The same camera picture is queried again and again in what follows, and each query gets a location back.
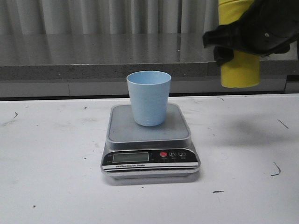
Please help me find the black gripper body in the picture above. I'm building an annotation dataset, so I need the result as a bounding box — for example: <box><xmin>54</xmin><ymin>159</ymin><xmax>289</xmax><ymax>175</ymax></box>
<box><xmin>238</xmin><ymin>0</ymin><xmax>299</xmax><ymax>56</ymax></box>

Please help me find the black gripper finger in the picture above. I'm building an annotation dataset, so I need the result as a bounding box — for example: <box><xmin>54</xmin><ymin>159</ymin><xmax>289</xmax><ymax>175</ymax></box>
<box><xmin>202</xmin><ymin>22</ymin><xmax>247</xmax><ymax>66</ymax></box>

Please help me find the yellow squeeze bottle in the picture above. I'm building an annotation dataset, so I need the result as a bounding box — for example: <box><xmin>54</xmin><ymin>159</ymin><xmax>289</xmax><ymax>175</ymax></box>
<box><xmin>218</xmin><ymin>0</ymin><xmax>260</xmax><ymax>88</ymax></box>

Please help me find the light blue plastic cup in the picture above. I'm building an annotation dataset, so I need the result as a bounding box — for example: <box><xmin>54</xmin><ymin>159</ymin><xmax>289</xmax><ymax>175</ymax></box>
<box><xmin>127</xmin><ymin>71</ymin><xmax>171</xmax><ymax>126</ymax></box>

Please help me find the silver digital kitchen scale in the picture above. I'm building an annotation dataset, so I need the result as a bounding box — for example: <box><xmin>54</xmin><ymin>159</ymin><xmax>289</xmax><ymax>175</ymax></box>
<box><xmin>100</xmin><ymin>104</ymin><xmax>201</xmax><ymax>179</ymax></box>

